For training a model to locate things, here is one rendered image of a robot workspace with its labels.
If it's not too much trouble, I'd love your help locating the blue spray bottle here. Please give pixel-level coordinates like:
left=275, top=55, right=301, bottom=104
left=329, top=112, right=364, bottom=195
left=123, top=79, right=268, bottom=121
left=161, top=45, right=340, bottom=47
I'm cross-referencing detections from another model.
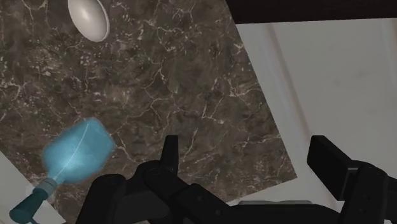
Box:
left=9, top=118, right=116, bottom=224

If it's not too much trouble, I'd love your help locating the dark robot stand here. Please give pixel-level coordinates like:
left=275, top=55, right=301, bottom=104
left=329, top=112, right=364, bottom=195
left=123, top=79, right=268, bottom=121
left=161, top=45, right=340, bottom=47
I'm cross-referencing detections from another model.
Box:
left=225, top=0, right=397, bottom=25

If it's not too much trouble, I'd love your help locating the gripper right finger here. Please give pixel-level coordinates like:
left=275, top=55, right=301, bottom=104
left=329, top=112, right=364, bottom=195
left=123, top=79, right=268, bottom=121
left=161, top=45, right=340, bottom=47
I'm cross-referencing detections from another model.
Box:
left=306, top=134, right=397, bottom=224

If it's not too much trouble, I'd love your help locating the white bowl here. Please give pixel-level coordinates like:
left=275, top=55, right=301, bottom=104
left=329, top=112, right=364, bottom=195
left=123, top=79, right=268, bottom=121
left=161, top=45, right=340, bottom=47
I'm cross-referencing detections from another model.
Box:
left=67, top=0, right=110, bottom=43

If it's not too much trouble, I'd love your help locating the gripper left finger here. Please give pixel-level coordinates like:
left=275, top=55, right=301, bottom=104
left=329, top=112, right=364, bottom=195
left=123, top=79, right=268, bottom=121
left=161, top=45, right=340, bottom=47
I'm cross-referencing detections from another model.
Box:
left=76, top=134, right=237, bottom=224

